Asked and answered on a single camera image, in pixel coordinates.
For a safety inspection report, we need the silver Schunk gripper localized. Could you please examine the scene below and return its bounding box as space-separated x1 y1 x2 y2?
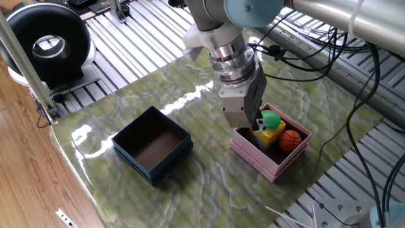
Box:
218 63 268 130

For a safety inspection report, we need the small toy soccer ball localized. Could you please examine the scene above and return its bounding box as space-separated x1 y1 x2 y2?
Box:
254 118 268 133

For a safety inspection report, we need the yellow push button green cap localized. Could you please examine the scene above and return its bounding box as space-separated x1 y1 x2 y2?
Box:
247 110 287 151

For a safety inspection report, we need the orange toy basketball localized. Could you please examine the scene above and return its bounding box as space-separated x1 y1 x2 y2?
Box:
278 129 303 154

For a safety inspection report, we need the pink cardboard box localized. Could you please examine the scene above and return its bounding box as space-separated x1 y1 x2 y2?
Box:
228 102 313 184

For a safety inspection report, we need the dark blue cardboard box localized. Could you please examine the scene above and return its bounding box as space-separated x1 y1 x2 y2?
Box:
111 105 194 187

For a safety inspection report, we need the white wrist adapter block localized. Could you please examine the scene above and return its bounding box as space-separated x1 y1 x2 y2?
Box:
182 22 244 63

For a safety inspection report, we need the green marble pattern mat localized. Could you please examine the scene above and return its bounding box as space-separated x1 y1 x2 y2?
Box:
49 28 385 228

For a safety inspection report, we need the white zip tie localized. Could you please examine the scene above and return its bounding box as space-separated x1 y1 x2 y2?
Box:
264 202 319 228

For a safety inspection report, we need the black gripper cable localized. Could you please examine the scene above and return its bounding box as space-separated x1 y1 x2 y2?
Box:
248 9 370 83

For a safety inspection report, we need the thin black cable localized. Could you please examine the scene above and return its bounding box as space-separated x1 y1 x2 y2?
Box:
35 104 53 129
303 72 377 227

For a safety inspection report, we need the grey aluminium rail beam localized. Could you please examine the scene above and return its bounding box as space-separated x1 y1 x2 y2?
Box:
256 18 405 130

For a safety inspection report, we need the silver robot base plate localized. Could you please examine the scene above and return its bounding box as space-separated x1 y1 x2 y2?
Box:
311 196 373 228

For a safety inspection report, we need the thick black cable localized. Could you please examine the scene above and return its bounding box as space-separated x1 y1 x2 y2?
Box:
344 41 385 228

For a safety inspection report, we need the aluminium bracket post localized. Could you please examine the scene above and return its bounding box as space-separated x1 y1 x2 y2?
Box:
109 0 127 25

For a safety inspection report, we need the white metal floor bracket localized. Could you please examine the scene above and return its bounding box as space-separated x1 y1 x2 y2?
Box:
55 208 80 228

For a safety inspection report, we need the aluminium frame post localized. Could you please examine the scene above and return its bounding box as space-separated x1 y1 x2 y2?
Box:
0 11 61 123

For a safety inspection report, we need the black ring shaped device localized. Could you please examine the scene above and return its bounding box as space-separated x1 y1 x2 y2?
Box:
0 2 101 96

